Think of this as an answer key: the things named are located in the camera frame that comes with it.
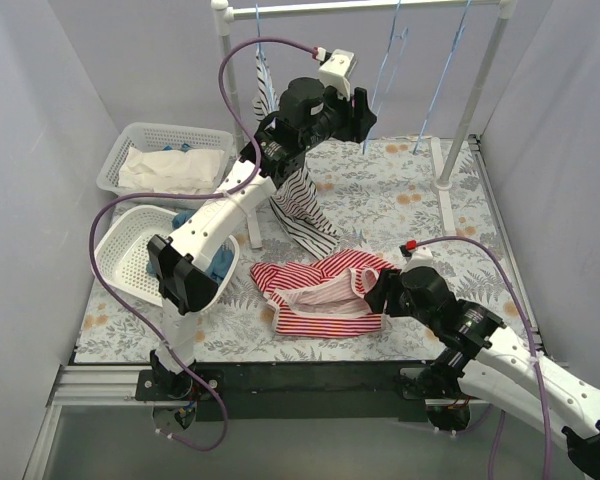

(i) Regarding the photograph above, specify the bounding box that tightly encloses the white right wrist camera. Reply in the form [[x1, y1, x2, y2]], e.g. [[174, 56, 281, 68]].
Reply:
[[400, 240, 433, 273]]

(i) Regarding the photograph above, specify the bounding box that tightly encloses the blue wire hanger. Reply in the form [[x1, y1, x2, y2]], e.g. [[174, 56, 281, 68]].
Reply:
[[412, 0, 473, 154], [362, 1, 409, 154]]

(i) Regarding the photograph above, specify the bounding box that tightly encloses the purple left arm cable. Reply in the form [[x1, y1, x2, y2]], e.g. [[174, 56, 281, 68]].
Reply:
[[88, 39, 326, 451]]

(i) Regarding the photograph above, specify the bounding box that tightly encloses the white rectangular basket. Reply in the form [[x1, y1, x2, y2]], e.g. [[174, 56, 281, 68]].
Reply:
[[96, 122, 235, 196]]

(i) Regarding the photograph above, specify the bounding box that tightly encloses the white oval perforated basket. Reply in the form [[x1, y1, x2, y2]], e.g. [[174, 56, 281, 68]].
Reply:
[[93, 207, 240, 315]]

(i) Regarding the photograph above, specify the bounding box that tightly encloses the blue hanger with striped top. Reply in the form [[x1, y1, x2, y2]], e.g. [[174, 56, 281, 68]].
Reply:
[[253, 3, 281, 121]]

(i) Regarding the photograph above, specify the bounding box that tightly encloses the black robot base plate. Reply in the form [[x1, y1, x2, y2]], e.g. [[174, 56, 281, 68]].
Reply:
[[134, 360, 468, 422]]

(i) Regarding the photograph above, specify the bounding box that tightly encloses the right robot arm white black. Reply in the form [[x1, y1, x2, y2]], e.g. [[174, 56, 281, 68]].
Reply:
[[364, 266, 600, 479]]

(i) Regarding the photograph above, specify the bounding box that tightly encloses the floral table mat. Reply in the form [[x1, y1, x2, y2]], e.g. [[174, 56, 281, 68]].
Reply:
[[73, 139, 524, 364]]

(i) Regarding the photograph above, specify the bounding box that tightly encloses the white clothes rack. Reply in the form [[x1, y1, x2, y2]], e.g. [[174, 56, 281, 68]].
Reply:
[[210, 0, 517, 237]]

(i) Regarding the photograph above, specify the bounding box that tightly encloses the black white striped tank top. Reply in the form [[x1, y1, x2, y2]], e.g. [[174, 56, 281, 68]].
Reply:
[[252, 49, 342, 257]]

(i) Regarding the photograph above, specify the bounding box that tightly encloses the blue garment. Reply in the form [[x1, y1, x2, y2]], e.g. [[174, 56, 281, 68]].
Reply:
[[171, 209, 234, 285]]

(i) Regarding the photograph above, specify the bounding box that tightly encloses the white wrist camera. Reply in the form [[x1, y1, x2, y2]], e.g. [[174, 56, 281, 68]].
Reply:
[[400, 240, 433, 273], [313, 47, 357, 99]]

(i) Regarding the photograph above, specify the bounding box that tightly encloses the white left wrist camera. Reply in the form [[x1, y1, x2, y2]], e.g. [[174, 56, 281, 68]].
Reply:
[[313, 47, 357, 99]]

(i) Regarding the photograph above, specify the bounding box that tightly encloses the red white striped tank top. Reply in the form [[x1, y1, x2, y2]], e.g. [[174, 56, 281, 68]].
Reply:
[[250, 249, 394, 338]]

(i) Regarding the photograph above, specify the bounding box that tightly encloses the small blue item in basket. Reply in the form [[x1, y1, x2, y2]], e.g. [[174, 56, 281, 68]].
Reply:
[[163, 143, 191, 152]]

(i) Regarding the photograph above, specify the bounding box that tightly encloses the white folded cloth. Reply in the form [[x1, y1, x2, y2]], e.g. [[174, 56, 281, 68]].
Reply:
[[118, 147, 223, 194]]

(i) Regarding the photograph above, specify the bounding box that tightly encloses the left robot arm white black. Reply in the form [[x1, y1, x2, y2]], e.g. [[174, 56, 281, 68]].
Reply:
[[147, 77, 377, 400]]

